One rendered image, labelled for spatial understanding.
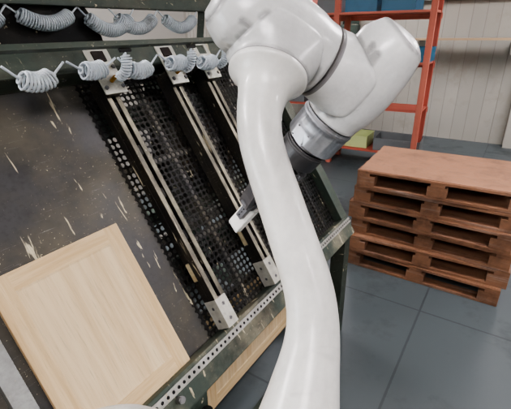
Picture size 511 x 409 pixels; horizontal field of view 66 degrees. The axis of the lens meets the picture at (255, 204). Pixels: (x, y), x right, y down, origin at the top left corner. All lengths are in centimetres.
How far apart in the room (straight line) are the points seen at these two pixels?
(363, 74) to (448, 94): 795
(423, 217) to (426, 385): 128
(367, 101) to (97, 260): 108
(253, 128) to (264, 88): 5
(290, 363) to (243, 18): 39
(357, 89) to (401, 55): 7
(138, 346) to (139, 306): 13
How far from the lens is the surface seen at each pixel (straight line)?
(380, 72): 57
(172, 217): 155
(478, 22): 839
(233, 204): 178
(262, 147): 46
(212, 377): 158
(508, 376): 310
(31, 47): 137
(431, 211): 338
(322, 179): 246
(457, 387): 289
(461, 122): 855
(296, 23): 51
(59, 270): 138
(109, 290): 143
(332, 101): 57
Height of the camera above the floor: 199
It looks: 24 degrees down
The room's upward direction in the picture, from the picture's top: 1 degrees counter-clockwise
